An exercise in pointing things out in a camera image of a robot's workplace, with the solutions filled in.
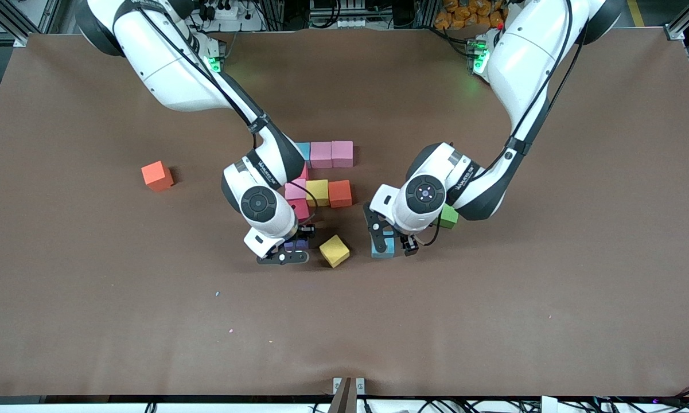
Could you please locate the white power strip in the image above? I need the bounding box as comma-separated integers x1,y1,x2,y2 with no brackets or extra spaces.
198,0,264,32

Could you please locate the orange foam cube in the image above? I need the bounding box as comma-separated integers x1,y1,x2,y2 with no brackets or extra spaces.
141,161,174,192
328,180,353,208

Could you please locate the brown table cover sheet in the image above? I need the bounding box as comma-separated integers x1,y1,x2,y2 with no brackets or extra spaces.
0,28,689,398

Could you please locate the bag of orange lumps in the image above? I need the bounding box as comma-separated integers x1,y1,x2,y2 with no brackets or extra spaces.
434,0,505,30

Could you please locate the yellow foam cube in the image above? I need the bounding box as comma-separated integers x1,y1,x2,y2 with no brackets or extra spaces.
319,234,351,268
306,180,330,208

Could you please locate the camera mount post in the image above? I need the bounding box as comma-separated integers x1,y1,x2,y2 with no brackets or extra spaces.
328,377,366,413

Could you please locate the silver aluminium frame strut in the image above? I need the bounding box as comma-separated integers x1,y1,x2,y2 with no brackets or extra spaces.
0,0,30,48
665,0,689,41

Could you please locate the white table frame rail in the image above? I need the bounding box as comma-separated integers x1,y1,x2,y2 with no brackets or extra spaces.
0,396,689,413

